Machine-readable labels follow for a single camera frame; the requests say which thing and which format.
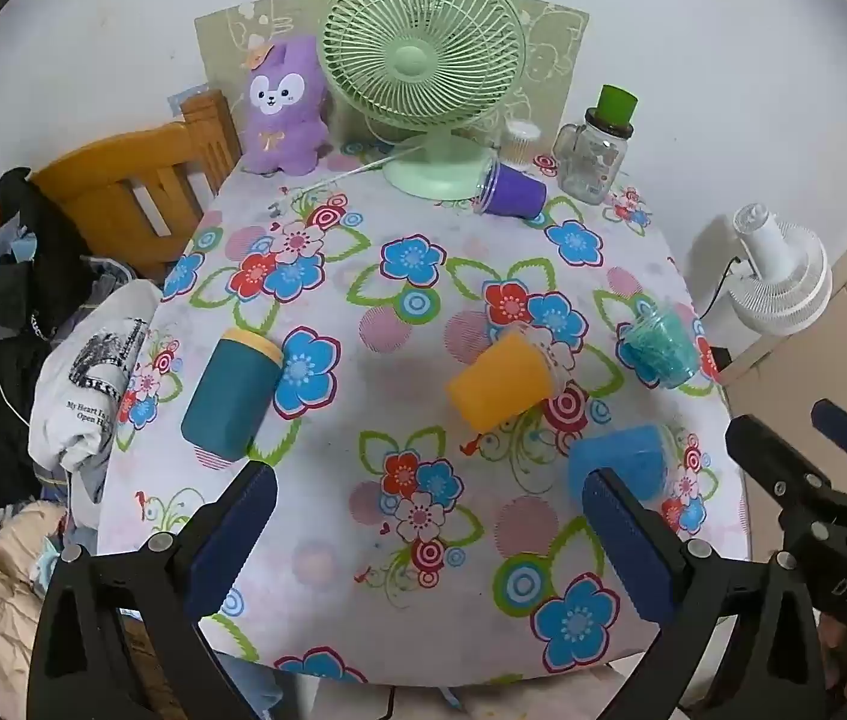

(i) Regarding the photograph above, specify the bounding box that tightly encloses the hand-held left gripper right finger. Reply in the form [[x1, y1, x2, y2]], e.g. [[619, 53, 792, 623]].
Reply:
[[580, 467, 831, 720]]

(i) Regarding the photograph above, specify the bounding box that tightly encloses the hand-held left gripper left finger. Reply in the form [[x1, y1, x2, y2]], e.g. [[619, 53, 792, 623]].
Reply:
[[27, 457, 279, 720]]

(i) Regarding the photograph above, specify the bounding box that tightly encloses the blue cup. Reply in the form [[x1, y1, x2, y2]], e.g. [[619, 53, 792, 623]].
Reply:
[[567, 424, 675, 518]]

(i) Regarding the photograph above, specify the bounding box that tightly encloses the teal cup with yellow rim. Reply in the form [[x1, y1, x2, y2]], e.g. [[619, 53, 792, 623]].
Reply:
[[181, 328, 285, 464]]

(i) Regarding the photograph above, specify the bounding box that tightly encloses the teal glitter cup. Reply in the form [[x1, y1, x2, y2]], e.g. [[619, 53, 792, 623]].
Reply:
[[616, 298, 702, 389]]

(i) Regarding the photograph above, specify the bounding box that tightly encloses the orange cup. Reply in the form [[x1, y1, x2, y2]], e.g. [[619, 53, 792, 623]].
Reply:
[[446, 322, 574, 434]]

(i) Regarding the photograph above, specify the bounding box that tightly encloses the purple cup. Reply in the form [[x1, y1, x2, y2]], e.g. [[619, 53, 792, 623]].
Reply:
[[470, 157, 549, 221]]

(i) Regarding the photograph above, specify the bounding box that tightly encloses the beige cabinet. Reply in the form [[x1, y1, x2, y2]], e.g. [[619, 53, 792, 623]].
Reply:
[[723, 195, 847, 451]]

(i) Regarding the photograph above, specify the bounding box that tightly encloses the white fan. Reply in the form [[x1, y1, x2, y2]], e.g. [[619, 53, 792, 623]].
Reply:
[[723, 202, 834, 336]]

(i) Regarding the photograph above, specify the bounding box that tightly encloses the floral tablecloth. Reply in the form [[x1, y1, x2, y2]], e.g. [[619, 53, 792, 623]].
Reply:
[[97, 142, 750, 687]]

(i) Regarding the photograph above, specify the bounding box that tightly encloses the white printed shirt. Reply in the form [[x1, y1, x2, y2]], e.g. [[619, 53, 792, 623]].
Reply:
[[27, 281, 163, 481]]

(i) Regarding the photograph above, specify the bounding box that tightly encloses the glass jar with green lid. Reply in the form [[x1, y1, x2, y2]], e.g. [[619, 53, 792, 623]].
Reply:
[[552, 85, 639, 203]]

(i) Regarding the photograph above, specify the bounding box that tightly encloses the purple plush toy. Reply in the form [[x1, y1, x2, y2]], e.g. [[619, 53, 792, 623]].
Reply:
[[241, 35, 332, 175]]

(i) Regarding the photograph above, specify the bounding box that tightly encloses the wooden chair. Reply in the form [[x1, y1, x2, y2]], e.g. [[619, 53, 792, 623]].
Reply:
[[0, 88, 244, 282]]

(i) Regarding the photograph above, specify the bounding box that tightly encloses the clear cotton swab container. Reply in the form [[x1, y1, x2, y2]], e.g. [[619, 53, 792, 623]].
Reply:
[[499, 120, 540, 170]]

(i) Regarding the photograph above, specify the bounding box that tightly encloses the green desk fan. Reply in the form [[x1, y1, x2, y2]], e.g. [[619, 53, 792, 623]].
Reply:
[[316, 0, 525, 201]]

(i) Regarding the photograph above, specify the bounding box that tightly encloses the black fan cable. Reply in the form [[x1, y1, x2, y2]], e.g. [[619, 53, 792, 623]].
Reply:
[[695, 255, 750, 320]]

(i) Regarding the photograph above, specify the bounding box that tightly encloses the white fan cable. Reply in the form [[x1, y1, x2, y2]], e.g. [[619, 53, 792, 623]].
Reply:
[[273, 142, 432, 203]]

